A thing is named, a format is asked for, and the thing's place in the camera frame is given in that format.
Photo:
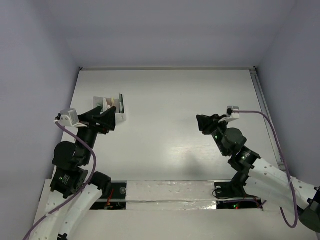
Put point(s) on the white foam front board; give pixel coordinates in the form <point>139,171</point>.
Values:
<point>159,210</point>

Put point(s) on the green ink pen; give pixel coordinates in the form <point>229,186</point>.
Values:
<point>121,104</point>

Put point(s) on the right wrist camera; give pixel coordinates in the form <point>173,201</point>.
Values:
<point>232,114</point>

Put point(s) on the white divided container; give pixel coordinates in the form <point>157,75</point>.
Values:
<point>118,117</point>

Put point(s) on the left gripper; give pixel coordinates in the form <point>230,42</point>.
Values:
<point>94,124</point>

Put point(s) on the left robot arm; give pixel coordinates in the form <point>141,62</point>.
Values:
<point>76,184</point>

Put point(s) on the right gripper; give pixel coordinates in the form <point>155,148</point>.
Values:
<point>206,123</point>

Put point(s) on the pink white marker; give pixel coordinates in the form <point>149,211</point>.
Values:
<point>106,105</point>

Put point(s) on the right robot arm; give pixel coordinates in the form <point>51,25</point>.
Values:
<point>255,177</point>

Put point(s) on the aluminium side rail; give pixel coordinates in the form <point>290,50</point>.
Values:
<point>269,124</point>

